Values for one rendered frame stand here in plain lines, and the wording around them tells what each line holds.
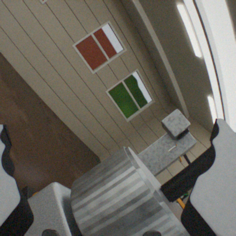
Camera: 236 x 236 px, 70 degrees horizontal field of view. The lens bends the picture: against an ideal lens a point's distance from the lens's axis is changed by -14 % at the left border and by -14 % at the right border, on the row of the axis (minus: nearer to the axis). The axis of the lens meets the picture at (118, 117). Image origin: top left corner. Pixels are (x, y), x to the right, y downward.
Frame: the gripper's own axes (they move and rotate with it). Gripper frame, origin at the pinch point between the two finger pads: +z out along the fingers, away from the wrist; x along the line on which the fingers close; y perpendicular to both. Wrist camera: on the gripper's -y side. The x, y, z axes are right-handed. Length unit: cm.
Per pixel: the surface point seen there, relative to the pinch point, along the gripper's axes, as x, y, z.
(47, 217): -12.3, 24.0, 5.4
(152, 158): 23, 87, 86
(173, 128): 37, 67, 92
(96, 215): -2.7, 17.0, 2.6
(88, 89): -101, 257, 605
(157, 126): 158, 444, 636
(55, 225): -10.5, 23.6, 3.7
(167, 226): 6.4, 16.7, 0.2
